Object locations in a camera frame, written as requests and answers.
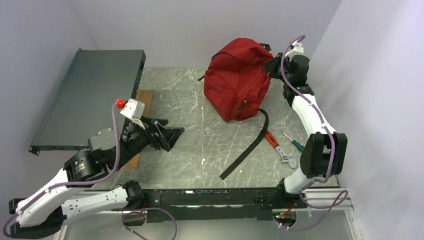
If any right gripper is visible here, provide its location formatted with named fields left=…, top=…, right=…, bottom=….
left=263, top=52, right=293, bottom=85

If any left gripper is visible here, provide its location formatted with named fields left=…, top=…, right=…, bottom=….
left=113, top=114, right=186, bottom=169

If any red backpack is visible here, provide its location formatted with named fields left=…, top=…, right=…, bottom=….
left=201, top=37, right=274, bottom=180

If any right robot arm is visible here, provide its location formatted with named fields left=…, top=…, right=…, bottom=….
left=265, top=36, right=348, bottom=208

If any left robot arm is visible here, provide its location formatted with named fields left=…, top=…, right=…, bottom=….
left=2, top=98, right=185, bottom=240

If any wooden board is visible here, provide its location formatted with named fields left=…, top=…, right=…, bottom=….
left=123, top=90, right=154, bottom=169

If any dark grey rack server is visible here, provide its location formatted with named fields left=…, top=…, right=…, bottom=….
left=28, top=49, right=146, bottom=155

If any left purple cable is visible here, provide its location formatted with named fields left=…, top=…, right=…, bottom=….
left=2, top=102, right=180, bottom=240

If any purple cable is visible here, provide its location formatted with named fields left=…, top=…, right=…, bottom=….
left=2, top=102, right=180, bottom=240
left=273, top=35, right=349, bottom=232

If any green handled screwdriver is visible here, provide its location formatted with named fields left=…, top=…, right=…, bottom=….
left=281, top=131, right=305, bottom=153

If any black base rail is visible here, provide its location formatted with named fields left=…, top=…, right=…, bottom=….
left=124, top=185, right=307, bottom=223

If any orange handled adjustable wrench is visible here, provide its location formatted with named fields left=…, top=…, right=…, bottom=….
left=264, top=130, right=298, bottom=169

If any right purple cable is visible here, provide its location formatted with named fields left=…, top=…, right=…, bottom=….
left=273, top=35, right=349, bottom=232

